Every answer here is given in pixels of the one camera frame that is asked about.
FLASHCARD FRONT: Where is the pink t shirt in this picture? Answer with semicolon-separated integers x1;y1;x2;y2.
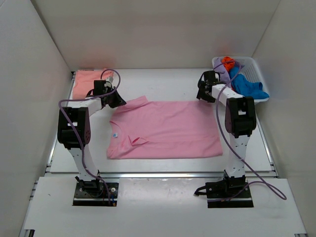
107;96;223;159

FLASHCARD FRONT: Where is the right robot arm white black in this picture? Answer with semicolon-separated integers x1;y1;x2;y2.
197;71;257;198

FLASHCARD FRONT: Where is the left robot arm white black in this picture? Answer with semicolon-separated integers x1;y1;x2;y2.
57;79;126;197

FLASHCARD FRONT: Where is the lavender t shirt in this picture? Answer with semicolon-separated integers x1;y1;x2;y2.
213;57;245;87

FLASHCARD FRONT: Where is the orange t shirt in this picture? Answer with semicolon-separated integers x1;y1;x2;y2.
221;56;235;73

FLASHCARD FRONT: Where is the blue t shirt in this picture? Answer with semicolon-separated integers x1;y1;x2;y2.
229;67;269;100

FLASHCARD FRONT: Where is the folded salmon t shirt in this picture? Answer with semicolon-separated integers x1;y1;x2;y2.
73;69;105;99

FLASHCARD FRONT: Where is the white plastic laundry basket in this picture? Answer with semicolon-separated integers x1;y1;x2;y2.
212;56;269;103

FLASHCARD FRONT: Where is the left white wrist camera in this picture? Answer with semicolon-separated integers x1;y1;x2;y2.
105;76;114;87

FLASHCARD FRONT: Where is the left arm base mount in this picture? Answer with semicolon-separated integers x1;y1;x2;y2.
73;176;119;207

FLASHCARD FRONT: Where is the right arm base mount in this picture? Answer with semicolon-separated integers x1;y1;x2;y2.
194;174;254;208

